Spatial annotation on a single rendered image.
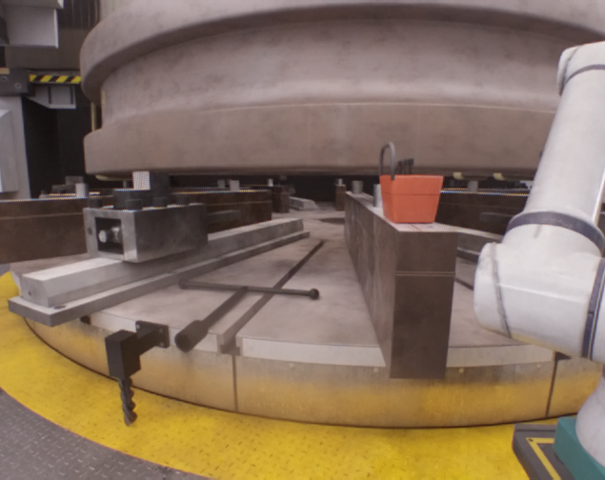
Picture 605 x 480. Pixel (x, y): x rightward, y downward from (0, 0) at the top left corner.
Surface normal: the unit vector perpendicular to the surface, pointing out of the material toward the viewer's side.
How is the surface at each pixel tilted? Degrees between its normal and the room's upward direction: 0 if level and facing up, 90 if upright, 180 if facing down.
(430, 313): 90
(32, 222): 90
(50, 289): 71
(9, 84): 90
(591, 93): 47
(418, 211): 97
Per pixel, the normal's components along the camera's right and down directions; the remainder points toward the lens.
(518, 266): -0.52, -0.62
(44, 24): 0.32, 0.17
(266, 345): -0.19, 0.17
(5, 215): 0.66, 0.13
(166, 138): -0.45, 0.15
